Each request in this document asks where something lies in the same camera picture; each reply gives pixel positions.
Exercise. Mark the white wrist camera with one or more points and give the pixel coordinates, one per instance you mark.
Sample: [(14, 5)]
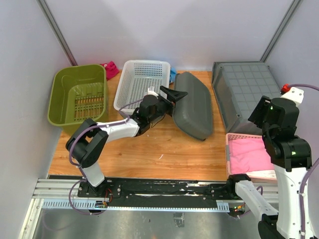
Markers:
[(151, 91), (292, 93)]

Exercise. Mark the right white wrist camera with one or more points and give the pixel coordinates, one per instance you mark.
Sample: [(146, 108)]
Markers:
[(292, 93)]

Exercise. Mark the large grey storage crate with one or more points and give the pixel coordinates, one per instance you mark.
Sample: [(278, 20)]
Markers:
[(238, 87)]

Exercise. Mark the pink plastic basket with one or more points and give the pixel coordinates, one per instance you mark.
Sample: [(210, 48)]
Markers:
[(265, 175)]

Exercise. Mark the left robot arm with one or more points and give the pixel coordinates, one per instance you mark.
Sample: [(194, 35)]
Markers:
[(86, 144)]

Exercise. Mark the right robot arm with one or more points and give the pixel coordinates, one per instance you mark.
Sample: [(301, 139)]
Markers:
[(292, 160)]

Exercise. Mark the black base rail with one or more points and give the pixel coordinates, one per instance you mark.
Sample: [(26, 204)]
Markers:
[(161, 195)]

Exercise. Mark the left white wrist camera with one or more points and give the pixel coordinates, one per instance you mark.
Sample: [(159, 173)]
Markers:
[(151, 91)]

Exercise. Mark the blue snack packet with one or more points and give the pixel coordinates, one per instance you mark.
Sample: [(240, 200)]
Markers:
[(172, 76)]

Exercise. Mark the olive green plastic basket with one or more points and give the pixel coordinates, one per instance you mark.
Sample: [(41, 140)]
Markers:
[(78, 93)]

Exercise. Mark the magenta cloth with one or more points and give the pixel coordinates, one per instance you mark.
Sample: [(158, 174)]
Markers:
[(111, 69)]

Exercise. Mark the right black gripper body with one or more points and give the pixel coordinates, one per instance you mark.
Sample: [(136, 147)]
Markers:
[(266, 131)]

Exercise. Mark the white perforated plastic basket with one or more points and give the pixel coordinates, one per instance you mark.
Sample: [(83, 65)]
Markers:
[(136, 77)]

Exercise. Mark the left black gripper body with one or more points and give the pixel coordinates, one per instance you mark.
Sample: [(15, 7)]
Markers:
[(164, 106)]

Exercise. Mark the dark grey plastic tub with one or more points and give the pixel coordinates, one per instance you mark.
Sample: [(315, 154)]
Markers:
[(193, 113)]

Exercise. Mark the pink towel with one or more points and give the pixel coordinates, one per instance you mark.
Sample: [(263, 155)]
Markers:
[(248, 155)]

